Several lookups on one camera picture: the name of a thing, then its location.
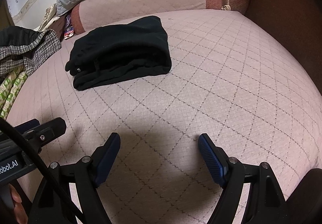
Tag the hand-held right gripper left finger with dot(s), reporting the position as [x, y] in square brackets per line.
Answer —
[108, 161]

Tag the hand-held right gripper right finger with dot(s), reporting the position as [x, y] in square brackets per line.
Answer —
[213, 161]

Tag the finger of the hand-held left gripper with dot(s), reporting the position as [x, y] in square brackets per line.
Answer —
[27, 126]
[50, 129]

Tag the black pants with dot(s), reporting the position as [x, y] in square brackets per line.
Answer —
[120, 50]

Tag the person's left hand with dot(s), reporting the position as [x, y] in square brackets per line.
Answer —
[18, 211]

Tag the green patterned cloth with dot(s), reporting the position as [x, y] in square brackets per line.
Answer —
[12, 85]

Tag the pink quilted bed cover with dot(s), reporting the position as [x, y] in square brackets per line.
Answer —
[201, 88]

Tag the houndstooth jacket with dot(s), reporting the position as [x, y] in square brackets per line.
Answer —
[42, 48]

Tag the colourful small packet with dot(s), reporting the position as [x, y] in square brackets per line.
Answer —
[68, 32]

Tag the cream cloth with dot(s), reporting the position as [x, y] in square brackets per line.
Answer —
[51, 16]

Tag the beige tassel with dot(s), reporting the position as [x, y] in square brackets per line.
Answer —
[225, 7]

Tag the brown bed frame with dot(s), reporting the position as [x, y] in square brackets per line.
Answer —
[281, 12]

